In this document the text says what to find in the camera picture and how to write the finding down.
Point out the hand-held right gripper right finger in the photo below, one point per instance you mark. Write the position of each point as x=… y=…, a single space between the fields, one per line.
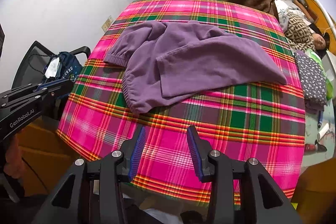
x=194 y=153

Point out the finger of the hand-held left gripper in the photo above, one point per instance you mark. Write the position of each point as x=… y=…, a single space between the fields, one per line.
x=60 y=92
x=50 y=85

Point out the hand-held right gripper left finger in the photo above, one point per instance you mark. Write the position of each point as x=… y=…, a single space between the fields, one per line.
x=137 y=153

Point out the purple pants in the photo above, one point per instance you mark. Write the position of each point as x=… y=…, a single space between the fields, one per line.
x=197 y=56

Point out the person's left hand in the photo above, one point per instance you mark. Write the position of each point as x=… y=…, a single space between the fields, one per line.
x=11 y=158

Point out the black mesh office chair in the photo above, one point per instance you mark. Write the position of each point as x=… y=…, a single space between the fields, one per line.
x=29 y=61

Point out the pink plaid blanket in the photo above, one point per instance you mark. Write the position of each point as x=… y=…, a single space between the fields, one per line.
x=236 y=134

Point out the red slipper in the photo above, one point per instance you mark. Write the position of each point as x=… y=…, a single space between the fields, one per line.
x=316 y=148

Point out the cardboard box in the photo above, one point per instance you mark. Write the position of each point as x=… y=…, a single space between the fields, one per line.
x=317 y=184

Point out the dark dotted cloth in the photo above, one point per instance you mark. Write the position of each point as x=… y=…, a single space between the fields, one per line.
x=312 y=79

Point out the green plastic bag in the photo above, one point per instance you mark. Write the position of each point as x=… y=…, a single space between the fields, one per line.
x=329 y=85

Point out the white floral quilt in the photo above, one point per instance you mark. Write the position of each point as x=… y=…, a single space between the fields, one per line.
x=282 y=12

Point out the wooden headboard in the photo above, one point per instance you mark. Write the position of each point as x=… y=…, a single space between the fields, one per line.
x=321 y=14

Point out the beige wall socket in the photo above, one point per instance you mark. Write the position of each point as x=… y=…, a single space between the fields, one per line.
x=107 y=24

